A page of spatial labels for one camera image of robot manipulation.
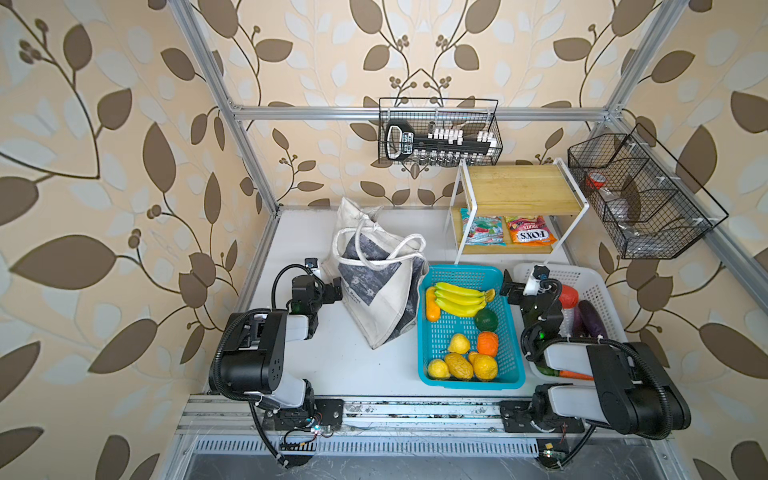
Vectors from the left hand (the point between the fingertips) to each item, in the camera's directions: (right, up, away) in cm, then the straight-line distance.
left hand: (326, 276), depth 94 cm
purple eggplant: (+76, -11, -14) cm, 79 cm away
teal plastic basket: (+33, -18, -8) cm, 38 cm away
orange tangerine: (+47, -16, -14) cm, 52 cm away
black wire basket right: (+85, +20, -22) cm, 90 cm away
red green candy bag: (+49, +15, -6) cm, 52 cm away
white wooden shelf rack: (+54, +25, -15) cm, 61 cm away
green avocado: (+48, -11, -10) cm, 50 cm away
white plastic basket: (+82, -4, -3) cm, 82 cm away
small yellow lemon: (+33, -22, -17) cm, 44 cm away
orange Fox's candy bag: (+63, +14, -5) cm, 64 cm away
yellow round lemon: (+46, -21, -18) cm, 53 cm away
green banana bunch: (+42, -7, -4) cm, 43 cm away
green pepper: (+55, -16, -31) cm, 65 cm away
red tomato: (+75, -6, -6) cm, 75 cm away
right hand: (+60, +1, -7) cm, 61 cm away
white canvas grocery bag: (+18, +2, -10) cm, 21 cm away
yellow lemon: (+40, -17, -13) cm, 45 cm away
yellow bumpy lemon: (+39, -22, -17) cm, 48 cm away
